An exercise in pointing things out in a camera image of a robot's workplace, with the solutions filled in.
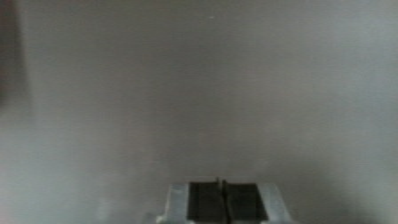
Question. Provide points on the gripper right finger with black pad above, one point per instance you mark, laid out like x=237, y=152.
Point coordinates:
x=255, y=204

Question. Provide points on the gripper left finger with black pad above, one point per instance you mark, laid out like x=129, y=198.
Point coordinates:
x=195, y=206

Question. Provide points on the white cabinet body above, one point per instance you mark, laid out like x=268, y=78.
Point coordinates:
x=175, y=90

